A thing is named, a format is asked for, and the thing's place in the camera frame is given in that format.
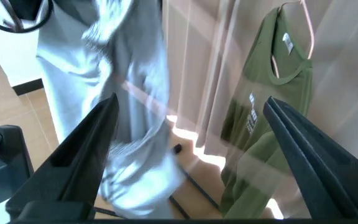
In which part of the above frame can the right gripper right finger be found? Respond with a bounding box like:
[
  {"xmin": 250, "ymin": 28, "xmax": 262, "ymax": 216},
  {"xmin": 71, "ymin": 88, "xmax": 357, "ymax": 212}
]
[{"xmin": 262, "ymin": 95, "xmax": 358, "ymax": 218}]

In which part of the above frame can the pink clothes hanger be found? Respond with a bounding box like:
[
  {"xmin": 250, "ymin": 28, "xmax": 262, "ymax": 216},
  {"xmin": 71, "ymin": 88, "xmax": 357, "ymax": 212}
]
[{"xmin": 270, "ymin": 0, "xmax": 316, "ymax": 78}]

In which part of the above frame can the pale grey garment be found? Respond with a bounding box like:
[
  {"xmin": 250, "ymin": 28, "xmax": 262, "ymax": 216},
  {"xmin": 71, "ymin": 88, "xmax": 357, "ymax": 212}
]
[{"xmin": 35, "ymin": 0, "xmax": 186, "ymax": 218}]

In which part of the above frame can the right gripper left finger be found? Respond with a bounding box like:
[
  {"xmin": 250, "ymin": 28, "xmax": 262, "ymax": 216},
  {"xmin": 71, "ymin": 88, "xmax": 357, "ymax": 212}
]
[{"xmin": 5, "ymin": 92, "xmax": 120, "ymax": 218}]

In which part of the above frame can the black clothes rack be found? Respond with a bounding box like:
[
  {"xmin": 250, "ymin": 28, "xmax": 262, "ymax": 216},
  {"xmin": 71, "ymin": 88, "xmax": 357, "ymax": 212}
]
[{"xmin": 93, "ymin": 142, "xmax": 221, "ymax": 220}]

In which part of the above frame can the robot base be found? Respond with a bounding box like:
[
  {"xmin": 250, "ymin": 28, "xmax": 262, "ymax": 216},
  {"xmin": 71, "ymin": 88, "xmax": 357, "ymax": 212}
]
[{"xmin": 0, "ymin": 118, "xmax": 34, "ymax": 214}]

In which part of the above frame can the green long-sleeved shirt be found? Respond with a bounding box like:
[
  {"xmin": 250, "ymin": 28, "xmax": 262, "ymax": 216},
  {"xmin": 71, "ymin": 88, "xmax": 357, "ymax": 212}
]
[{"xmin": 219, "ymin": 6, "xmax": 314, "ymax": 218}]

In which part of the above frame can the black cable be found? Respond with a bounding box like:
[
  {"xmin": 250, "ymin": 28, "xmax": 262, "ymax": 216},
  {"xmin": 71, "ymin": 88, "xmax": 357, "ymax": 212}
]
[{"xmin": 0, "ymin": 0, "xmax": 55, "ymax": 34}]

